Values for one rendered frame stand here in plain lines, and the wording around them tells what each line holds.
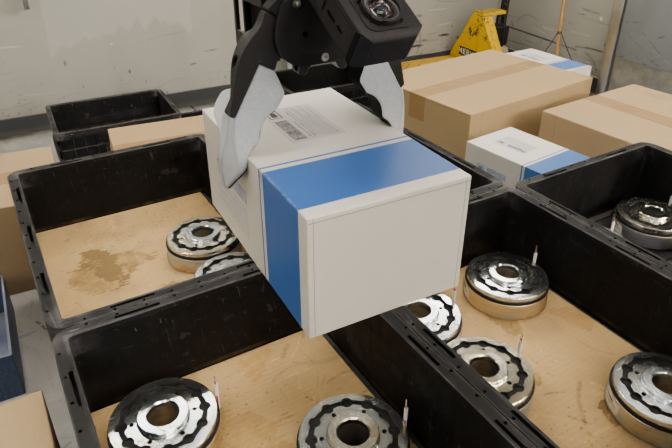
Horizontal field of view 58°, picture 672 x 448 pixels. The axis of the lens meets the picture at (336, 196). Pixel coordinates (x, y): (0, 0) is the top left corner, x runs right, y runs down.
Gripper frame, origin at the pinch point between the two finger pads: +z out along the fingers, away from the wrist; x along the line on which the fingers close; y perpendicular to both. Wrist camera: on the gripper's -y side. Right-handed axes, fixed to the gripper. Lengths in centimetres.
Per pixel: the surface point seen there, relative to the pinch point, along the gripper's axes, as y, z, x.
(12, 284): 58, 39, 28
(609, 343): -4.5, 28.4, -34.9
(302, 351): 11.1, 28.3, -2.7
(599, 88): 217, 105, -312
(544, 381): -5.3, 28.4, -23.8
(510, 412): -13.1, 18.4, -10.2
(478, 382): -9.3, 18.4, -10.1
